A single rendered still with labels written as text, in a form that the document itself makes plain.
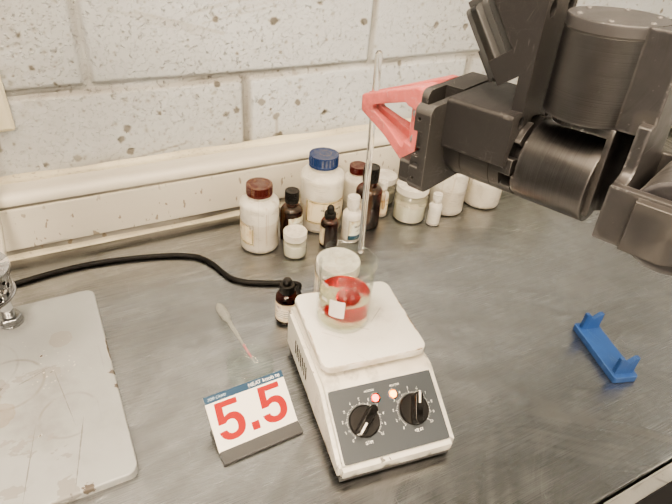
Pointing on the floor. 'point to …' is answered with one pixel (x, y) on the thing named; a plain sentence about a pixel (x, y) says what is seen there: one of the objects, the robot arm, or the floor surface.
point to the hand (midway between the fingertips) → (373, 102)
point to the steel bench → (598, 492)
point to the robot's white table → (644, 487)
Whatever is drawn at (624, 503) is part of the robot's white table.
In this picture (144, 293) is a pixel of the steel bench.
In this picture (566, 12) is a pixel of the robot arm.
